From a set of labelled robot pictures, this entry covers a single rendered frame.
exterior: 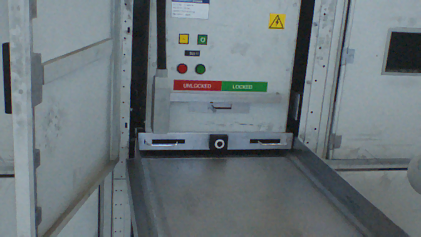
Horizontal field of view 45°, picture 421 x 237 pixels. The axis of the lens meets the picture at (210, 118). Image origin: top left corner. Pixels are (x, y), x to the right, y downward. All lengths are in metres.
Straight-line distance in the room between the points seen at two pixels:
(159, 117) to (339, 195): 0.58
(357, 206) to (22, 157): 0.86
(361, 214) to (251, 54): 0.63
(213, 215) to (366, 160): 0.78
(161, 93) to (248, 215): 0.46
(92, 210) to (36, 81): 0.76
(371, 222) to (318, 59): 0.61
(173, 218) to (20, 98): 0.51
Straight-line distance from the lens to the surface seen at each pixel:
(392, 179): 1.99
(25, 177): 1.06
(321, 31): 1.71
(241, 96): 1.66
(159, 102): 1.54
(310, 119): 1.77
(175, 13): 1.61
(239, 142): 1.74
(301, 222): 1.34
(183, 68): 1.63
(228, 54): 1.67
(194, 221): 1.29
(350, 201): 1.45
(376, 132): 1.88
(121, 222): 1.76
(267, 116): 1.76
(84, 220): 1.73
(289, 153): 1.82
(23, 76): 0.99
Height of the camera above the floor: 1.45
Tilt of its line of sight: 16 degrees down
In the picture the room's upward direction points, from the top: 4 degrees clockwise
